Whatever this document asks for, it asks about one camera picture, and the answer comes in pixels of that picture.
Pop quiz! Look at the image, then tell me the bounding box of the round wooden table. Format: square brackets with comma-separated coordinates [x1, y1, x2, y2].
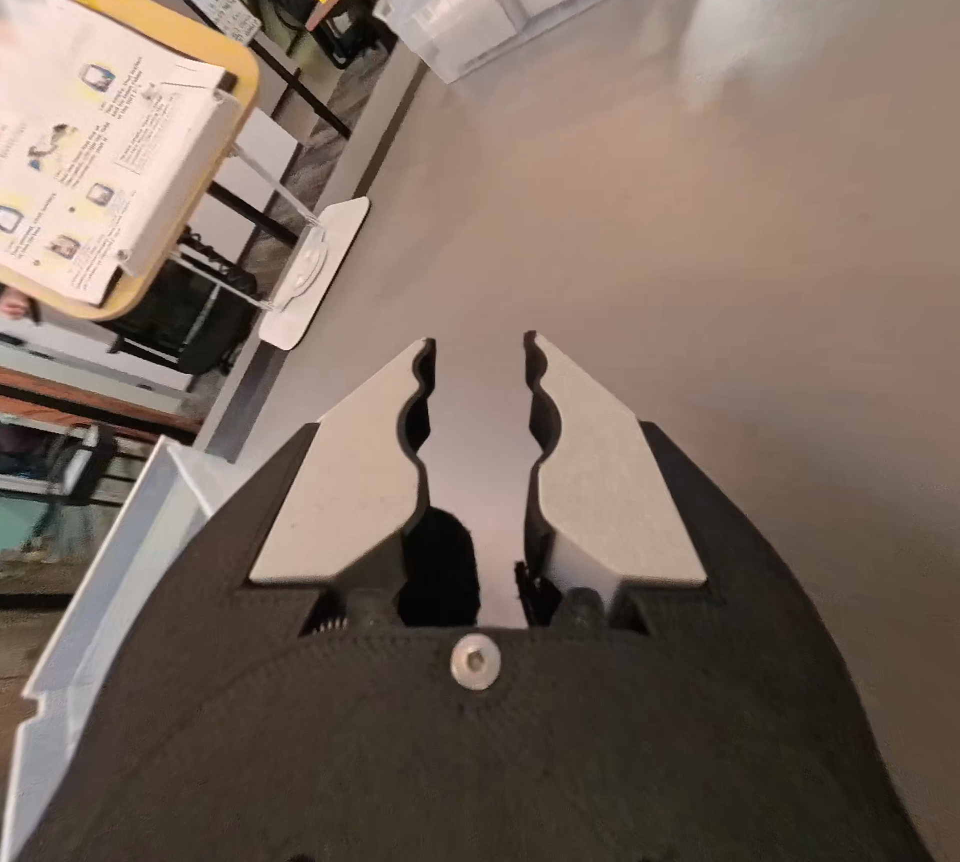
[0, 0, 354, 321]

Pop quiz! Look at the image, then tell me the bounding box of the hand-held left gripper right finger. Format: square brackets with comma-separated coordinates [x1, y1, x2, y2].
[521, 331, 710, 614]

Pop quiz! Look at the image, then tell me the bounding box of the printed instruction sheet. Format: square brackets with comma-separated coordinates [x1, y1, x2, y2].
[0, 0, 241, 308]

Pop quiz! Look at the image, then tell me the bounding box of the clear acrylic document stand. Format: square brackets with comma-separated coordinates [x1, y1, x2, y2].
[112, 70, 371, 353]

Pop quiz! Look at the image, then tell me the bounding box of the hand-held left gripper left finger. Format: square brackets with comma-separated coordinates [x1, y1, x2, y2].
[249, 338, 438, 587]

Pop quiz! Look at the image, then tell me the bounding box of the black fabric bag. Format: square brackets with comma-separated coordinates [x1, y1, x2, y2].
[105, 239, 260, 375]

